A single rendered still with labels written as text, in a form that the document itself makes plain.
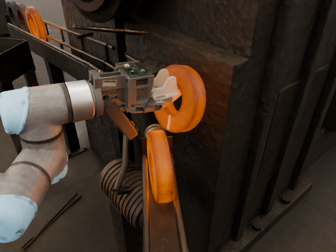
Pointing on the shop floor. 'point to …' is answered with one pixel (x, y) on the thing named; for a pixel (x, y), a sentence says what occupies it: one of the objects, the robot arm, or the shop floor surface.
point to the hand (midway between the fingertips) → (178, 91)
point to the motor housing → (125, 205)
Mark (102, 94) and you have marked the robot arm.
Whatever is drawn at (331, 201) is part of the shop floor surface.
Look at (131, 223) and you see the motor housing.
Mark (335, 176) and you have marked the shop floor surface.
